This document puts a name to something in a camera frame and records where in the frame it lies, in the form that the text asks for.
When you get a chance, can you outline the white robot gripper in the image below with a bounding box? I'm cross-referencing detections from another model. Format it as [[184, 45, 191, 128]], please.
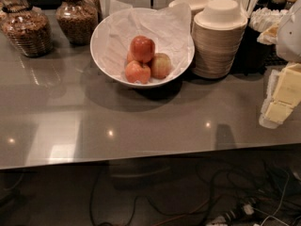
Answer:
[[259, 0, 301, 129]]

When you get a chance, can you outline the right yellowish red apple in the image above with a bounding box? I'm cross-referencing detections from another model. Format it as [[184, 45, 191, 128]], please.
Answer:
[[150, 53, 172, 79]]

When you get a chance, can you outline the white ceramic bowl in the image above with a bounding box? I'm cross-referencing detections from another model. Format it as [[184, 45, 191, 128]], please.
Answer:
[[89, 7, 196, 89]]

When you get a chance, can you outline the black cutlery holder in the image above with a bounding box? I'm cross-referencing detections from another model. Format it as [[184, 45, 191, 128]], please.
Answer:
[[230, 26, 272, 75]]

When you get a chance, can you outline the white plastic cutlery bundle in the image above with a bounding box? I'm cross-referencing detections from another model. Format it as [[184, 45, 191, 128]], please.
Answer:
[[234, 0, 287, 33]]

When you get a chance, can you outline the front stack of paper bowls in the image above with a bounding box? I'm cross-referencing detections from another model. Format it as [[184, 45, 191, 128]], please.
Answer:
[[191, 0, 247, 79]]

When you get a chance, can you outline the dark bottle with cap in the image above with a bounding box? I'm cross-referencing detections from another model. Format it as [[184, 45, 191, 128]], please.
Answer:
[[267, 0, 286, 10]]

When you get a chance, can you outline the white paper liner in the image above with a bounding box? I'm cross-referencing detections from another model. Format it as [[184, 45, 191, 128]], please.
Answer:
[[93, 0, 195, 84]]

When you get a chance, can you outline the power strip on floor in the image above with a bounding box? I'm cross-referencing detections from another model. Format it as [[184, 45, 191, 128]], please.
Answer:
[[205, 203, 255, 226]]

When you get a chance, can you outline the middle glass cereal jar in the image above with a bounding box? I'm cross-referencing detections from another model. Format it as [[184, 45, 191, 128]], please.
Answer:
[[55, 0, 98, 45]]

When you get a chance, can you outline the glass cereal jar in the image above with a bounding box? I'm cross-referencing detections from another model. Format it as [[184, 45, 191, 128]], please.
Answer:
[[1, 0, 53, 57], [55, 0, 98, 45]]

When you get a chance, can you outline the left glass cereal jar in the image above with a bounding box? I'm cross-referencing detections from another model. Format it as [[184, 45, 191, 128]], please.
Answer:
[[1, 0, 53, 57]]

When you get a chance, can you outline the black floor cable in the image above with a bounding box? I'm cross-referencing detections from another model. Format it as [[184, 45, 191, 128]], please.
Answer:
[[88, 160, 283, 226]]

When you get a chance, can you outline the white floor cable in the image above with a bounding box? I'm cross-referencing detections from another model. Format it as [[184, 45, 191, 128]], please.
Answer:
[[253, 169, 291, 226]]

